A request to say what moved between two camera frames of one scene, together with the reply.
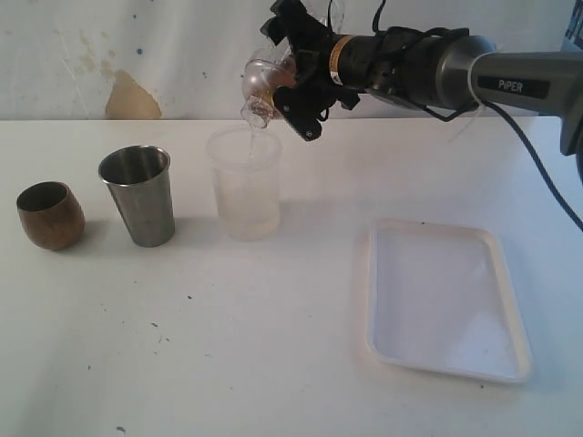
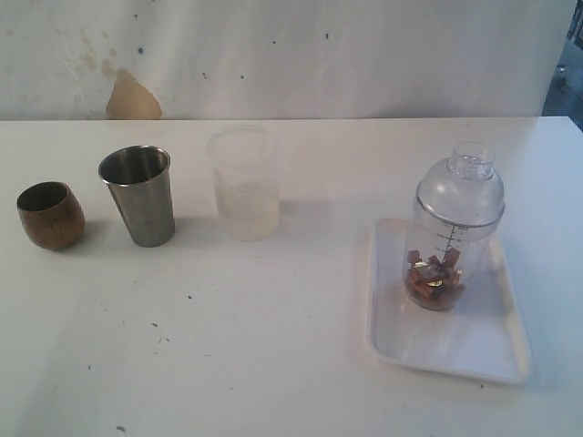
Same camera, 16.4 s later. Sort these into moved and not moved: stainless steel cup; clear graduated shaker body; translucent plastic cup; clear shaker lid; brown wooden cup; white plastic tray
Moved: clear graduated shaker body; clear shaker lid
Not moved: stainless steel cup; white plastic tray; brown wooden cup; translucent plastic cup
